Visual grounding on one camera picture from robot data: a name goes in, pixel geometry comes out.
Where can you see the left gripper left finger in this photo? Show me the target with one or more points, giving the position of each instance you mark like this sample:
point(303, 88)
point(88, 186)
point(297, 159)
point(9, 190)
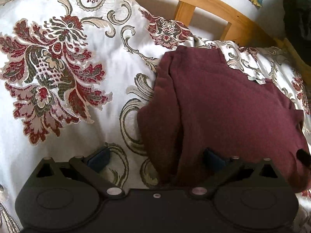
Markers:
point(89, 168)

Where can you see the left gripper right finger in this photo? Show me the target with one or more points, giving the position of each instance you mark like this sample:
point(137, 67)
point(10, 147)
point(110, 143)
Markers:
point(215, 172)

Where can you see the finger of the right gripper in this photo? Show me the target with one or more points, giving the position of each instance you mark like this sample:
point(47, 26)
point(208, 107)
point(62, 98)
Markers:
point(304, 157)

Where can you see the maroon long-sleeve garment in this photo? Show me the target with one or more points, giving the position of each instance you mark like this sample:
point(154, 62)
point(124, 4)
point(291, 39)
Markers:
point(201, 103)

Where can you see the floral white satin bedspread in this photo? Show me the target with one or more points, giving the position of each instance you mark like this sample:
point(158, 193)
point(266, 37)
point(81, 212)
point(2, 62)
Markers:
point(74, 74)

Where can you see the black jacket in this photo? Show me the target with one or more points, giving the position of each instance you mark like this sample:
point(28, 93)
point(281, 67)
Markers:
point(297, 21)

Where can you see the wooden bed frame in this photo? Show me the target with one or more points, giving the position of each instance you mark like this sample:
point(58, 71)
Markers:
point(240, 29)

